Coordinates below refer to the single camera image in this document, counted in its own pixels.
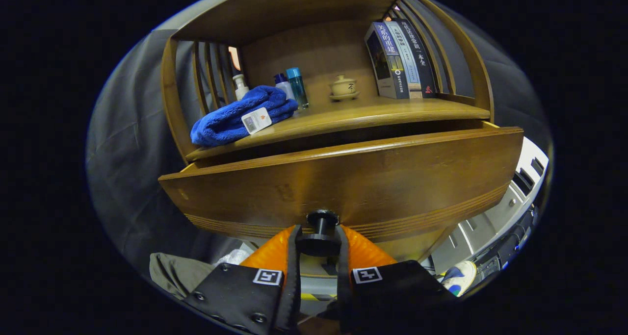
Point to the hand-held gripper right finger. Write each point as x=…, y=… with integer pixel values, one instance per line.
x=392, y=291

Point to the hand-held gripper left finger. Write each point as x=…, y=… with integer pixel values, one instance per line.
x=235, y=291

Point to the wooden drawer with black knob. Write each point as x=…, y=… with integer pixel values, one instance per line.
x=343, y=188

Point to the wooden cabinet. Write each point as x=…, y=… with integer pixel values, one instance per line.
x=294, y=6

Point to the white shoe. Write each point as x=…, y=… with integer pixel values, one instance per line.
x=458, y=276

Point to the blue towel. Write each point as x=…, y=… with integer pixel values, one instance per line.
x=225, y=121

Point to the white pump bottle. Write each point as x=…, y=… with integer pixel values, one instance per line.
x=240, y=87

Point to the beige lidded teacup with saucer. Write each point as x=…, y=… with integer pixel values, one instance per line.
x=343, y=87

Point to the white bottle with blue cap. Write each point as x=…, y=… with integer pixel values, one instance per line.
x=285, y=87

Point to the teal bottle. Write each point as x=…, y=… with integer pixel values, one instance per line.
x=298, y=87

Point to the light grey book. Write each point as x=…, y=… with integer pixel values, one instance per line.
x=407, y=60

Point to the black book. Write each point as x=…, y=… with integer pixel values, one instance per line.
x=423, y=60

